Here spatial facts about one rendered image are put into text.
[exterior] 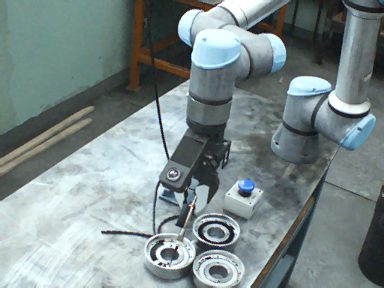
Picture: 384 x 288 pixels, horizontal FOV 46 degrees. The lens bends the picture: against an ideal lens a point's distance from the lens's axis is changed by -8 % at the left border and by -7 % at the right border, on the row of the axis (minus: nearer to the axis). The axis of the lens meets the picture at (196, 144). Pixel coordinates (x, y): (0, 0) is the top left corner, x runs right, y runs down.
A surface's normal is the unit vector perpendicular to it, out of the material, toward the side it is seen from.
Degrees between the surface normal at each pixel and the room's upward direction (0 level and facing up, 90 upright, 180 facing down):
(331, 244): 0
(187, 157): 31
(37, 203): 0
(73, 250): 0
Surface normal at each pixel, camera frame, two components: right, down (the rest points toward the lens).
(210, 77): -0.21, 0.51
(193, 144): -0.14, -0.50
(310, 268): 0.11, -0.84
